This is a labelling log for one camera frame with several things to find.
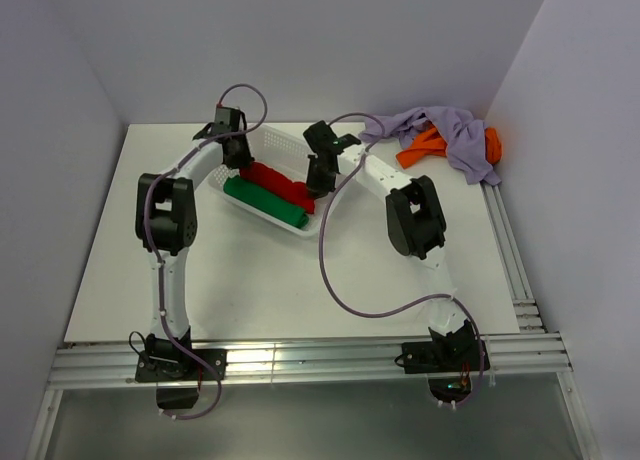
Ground red t-shirt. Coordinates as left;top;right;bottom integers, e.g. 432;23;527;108
239;162;315;214

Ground white plastic basket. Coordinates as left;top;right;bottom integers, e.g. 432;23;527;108
207;125;344;238

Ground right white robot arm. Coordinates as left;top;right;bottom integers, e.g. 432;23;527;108
306;141;490;377

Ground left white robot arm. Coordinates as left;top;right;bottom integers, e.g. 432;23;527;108
135;127;252;380

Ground rolled green t-shirt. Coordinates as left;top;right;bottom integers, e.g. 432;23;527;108
223;176;309;229

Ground orange t-shirt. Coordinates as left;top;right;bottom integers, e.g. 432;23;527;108
396;126;503;169

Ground lavender t-shirt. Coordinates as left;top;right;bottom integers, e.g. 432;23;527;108
359;106;501;186

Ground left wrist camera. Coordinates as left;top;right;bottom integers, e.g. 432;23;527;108
212;103;247;135

